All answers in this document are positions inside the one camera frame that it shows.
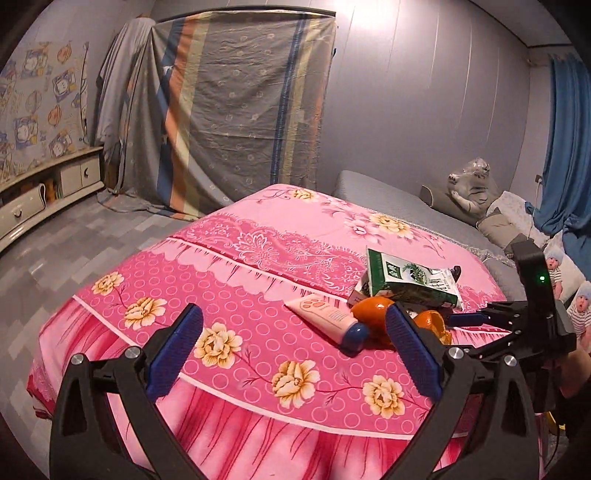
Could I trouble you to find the cartoon printed cloth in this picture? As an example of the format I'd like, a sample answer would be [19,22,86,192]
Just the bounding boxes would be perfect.
[0,41,90,185]

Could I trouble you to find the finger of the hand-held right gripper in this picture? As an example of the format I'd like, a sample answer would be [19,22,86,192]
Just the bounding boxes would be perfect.
[464,329,527,365]
[445,299,529,329]

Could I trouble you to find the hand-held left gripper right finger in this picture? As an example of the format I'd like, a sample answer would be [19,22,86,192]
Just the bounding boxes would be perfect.
[385,302,541,480]

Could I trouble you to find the wrapped tiger plush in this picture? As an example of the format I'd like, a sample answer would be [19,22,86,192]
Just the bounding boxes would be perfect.
[447,158,502,215]

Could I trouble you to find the striped grey cloth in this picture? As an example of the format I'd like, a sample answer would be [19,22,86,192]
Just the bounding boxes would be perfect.
[97,6,338,220]

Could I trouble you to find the white lace sofa cover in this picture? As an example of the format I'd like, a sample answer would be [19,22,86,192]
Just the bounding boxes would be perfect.
[487,190,550,250]

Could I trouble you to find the grey beige cushion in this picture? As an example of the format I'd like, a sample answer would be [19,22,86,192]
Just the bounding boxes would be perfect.
[476,208,532,247]

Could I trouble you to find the person's right hand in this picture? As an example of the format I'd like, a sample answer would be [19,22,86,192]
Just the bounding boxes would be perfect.
[553,348,591,402]

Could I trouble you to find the pink hand cream tube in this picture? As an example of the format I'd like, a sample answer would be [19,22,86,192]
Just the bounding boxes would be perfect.
[284,294,370,349]

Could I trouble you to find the grey quilted sofa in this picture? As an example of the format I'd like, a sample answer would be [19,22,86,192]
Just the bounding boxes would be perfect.
[332,170,591,352]

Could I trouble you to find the pink floral sheet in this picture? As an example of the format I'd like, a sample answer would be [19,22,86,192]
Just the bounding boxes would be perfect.
[27,184,529,480]

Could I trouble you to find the green milk carton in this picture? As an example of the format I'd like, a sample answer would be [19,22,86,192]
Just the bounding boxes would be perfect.
[360,248,464,309]

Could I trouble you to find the grey pillow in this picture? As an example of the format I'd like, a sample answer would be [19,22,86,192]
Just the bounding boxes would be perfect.
[419,185,478,227]

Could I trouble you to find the white low cabinet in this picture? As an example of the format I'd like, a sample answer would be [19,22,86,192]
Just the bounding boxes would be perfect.
[0,147,106,252]

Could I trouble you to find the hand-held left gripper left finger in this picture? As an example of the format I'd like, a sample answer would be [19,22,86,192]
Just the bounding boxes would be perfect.
[48,302,208,480]

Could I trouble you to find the baby print pillow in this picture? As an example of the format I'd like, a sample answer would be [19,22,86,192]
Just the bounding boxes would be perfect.
[566,281,591,356]
[542,244,568,301]

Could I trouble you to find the plain grey cloth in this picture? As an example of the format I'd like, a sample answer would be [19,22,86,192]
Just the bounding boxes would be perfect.
[95,17,155,148]

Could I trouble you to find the blue curtain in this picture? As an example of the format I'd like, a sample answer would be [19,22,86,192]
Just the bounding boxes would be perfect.
[533,53,591,278]

